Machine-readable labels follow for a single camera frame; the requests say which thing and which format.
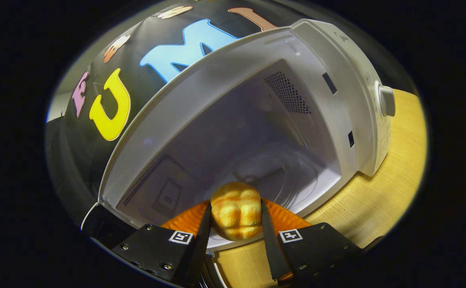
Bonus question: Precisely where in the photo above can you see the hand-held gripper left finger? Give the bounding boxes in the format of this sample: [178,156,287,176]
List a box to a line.
[111,200,211,286]

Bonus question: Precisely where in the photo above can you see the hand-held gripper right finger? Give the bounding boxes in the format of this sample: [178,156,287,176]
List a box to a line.
[260,199,363,282]

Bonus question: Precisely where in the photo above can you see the golden bread roll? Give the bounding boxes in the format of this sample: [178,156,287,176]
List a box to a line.
[210,182,262,241]

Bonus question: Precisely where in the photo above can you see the white microwave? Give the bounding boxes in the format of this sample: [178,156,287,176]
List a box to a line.
[81,18,396,288]

